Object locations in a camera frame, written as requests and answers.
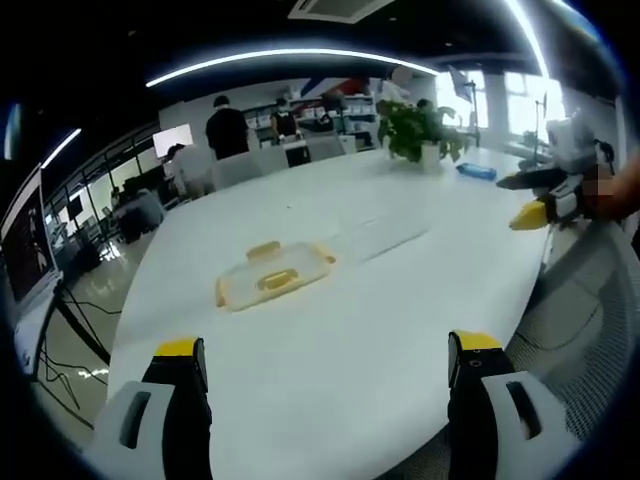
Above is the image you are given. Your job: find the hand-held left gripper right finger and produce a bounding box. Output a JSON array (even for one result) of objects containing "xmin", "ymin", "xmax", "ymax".
[{"xmin": 447, "ymin": 329, "xmax": 584, "ymax": 480}]

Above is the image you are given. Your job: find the dark computer monitor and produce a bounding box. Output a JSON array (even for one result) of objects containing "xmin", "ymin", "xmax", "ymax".
[{"xmin": 0, "ymin": 163, "xmax": 65, "ymax": 307}]

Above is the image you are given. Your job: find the black floor cable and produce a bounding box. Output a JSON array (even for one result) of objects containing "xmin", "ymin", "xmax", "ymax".
[{"xmin": 34, "ymin": 344, "xmax": 111, "ymax": 431}]

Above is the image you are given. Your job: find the clear lid with yellow clips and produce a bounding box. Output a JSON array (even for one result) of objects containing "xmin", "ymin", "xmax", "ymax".
[{"xmin": 214, "ymin": 239, "xmax": 338, "ymax": 314}]

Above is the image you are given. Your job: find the white bright screen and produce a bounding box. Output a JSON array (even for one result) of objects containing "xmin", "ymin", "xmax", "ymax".
[{"xmin": 151, "ymin": 123, "xmax": 195, "ymax": 158}]

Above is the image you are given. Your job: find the ceiling air vent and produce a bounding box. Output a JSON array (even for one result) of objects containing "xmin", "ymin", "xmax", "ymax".
[{"xmin": 287, "ymin": 0, "xmax": 384, "ymax": 25}]

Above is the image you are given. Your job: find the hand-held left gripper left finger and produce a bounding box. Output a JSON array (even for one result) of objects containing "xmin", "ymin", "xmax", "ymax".
[{"xmin": 84, "ymin": 337, "xmax": 214, "ymax": 480}]

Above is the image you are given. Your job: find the green plant in white pot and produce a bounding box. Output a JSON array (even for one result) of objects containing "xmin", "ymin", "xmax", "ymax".
[{"xmin": 376, "ymin": 98, "xmax": 472, "ymax": 172}]

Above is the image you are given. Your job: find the long ceiling light strip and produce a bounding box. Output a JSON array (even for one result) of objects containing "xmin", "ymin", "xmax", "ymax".
[{"xmin": 144, "ymin": 47, "xmax": 441, "ymax": 89}]

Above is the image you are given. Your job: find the blue flat object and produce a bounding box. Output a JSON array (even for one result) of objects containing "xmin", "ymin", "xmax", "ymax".
[{"xmin": 456, "ymin": 160, "xmax": 499, "ymax": 182}]

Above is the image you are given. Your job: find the short ceiling light strip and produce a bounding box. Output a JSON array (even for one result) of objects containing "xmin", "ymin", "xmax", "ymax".
[{"xmin": 39, "ymin": 127, "xmax": 83, "ymax": 170}]

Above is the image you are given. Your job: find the grey mesh office chair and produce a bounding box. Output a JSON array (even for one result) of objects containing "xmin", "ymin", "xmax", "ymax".
[{"xmin": 507, "ymin": 218, "xmax": 634, "ymax": 444}]

